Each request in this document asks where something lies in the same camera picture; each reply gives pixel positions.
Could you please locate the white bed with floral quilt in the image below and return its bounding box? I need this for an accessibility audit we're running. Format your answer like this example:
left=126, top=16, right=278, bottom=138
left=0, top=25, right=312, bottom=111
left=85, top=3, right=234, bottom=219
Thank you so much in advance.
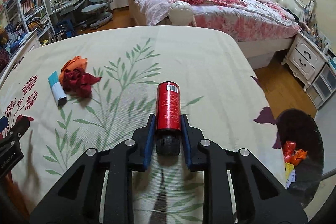
left=128, top=0, right=314, bottom=69

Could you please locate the white crumpled paper scrap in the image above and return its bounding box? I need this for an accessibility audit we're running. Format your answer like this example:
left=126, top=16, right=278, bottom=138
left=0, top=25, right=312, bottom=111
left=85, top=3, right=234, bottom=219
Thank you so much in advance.
left=285, top=170, right=296, bottom=189

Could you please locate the red crumpled plastic wrapper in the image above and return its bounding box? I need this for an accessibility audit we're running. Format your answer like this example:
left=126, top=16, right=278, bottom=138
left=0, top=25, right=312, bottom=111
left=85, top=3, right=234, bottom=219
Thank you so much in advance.
left=282, top=141, right=296, bottom=163

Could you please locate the white bookshelf with books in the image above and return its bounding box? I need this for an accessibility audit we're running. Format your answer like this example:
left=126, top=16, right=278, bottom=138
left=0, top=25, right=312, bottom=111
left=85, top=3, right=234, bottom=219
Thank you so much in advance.
left=3, top=0, right=55, bottom=46

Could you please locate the red can with black cap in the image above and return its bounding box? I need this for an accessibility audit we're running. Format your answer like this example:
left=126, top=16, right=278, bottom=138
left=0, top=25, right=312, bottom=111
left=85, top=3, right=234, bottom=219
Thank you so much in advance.
left=155, top=81, right=181, bottom=156

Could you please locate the white and teal small box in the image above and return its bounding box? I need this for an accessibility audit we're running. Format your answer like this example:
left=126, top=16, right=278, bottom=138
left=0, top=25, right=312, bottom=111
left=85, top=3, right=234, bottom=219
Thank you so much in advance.
left=48, top=71, right=67, bottom=107

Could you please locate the yellow foam fruit net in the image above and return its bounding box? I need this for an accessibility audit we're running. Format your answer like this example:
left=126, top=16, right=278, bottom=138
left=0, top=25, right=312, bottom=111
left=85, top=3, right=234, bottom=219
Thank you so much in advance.
left=285, top=162, right=295, bottom=179

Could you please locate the grey study desk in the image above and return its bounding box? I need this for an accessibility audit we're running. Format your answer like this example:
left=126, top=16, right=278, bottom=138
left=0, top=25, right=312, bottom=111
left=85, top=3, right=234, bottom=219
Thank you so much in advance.
left=43, top=0, right=86, bottom=34

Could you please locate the dark red cloth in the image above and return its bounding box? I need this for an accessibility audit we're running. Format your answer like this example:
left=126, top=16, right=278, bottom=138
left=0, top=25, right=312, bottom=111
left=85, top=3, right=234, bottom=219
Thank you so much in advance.
left=60, top=68, right=101, bottom=98

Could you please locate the orange plastic bag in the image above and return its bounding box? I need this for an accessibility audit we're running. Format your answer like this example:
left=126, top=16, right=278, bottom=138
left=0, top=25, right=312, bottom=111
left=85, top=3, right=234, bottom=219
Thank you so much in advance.
left=290, top=149, right=307, bottom=166

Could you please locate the black lined trash bin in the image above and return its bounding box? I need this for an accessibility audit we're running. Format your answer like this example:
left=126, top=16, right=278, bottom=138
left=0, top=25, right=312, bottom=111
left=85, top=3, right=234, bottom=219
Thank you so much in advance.
left=275, top=109, right=324, bottom=208

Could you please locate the clear plastic drawer unit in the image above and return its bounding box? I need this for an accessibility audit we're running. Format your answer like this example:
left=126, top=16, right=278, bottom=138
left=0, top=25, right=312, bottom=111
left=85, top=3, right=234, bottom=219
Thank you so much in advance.
left=306, top=64, right=336, bottom=110

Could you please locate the pale blue desk chair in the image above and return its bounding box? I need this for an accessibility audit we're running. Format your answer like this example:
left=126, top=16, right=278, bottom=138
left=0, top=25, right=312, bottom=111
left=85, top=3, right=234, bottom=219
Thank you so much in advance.
left=81, top=0, right=114, bottom=29

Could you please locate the white two-drawer nightstand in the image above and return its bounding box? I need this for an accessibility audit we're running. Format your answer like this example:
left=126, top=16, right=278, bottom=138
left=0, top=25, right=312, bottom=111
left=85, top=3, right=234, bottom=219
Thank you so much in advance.
left=281, top=31, right=327, bottom=91

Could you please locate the beige floral bedspread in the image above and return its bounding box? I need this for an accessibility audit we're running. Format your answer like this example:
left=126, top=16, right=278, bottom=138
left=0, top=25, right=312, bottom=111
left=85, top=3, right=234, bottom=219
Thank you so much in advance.
left=1, top=26, right=285, bottom=218

